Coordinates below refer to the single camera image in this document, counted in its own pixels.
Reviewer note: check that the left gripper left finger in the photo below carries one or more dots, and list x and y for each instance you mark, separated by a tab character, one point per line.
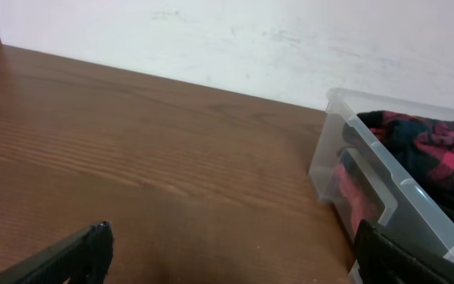
81	258

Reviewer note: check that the pink printed shirt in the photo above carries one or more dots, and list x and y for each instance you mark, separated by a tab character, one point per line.
361	206

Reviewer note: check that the clear plastic storage bin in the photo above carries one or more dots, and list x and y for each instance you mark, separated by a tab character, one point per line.
403	204

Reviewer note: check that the red navy plaid shirt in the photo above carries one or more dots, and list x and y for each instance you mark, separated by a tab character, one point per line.
424	147

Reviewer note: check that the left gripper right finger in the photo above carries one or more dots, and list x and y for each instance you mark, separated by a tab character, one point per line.
387	257

